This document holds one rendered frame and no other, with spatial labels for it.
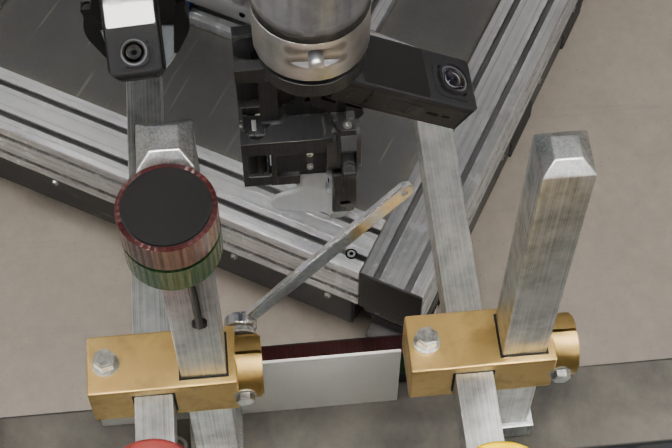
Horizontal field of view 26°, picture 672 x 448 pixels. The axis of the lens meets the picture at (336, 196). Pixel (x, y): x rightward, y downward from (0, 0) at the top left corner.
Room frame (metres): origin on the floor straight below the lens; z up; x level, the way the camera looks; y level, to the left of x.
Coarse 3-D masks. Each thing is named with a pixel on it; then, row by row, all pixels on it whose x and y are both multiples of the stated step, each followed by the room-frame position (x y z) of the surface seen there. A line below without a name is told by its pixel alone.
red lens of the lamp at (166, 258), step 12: (180, 168) 0.46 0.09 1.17; (192, 168) 0.46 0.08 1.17; (132, 180) 0.45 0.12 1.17; (204, 180) 0.45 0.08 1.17; (120, 192) 0.44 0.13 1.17; (216, 204) 0.44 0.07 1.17; (216, 216) 0.43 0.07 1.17; (120, 228) 0.42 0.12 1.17; (204, 228) 0.42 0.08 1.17; (216, 228) 0.43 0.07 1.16; (132, 240) 0.41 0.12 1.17; (192, 240) 0.41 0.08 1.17; (204, 240) 0.42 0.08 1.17; (216, 240) 0.42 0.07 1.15; (132, 252) 0.41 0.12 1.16; (144, 252) 0.41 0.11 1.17; (156, 252) 0.41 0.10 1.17; (168, 252) 0.40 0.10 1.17; (180, 252) 0.41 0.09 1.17; (192, 252) 0.41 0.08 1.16; (204, 252) 0.41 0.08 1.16; (144, 264) 0.41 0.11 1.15; (156, 264) 0.41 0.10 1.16; (168, 264) 0.40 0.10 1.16; (180, 264) 0.41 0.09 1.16; (192, 264) 0.41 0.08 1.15
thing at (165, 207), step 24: (168, 168) 0.46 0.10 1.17; (144, 192) 0.44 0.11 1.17; (168, 192) 0.44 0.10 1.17; (192, 192) 0.44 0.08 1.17; (120, 216) 0.43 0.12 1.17; (144, 216) 0.43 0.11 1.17; (168, 216) 0.43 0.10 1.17; (192, 216) 0.43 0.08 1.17; (144, 240) 0.41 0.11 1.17; (168, 240) 0.41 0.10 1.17; (192, 288) 0.45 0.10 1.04
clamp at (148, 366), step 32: (128, 352) 0.48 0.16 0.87; (160, 352) 0.48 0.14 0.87; (256, 352) 0.49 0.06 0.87; (96, 384) 0.46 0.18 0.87; (128, 384) 0.46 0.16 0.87; (160, 384) 0.46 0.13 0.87; (192, 384) 0.46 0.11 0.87; (224, 384) 0.46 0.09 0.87; (256, 384) 0.46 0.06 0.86; (96, 416) 0.45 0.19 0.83; (128, 416) 0.45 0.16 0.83
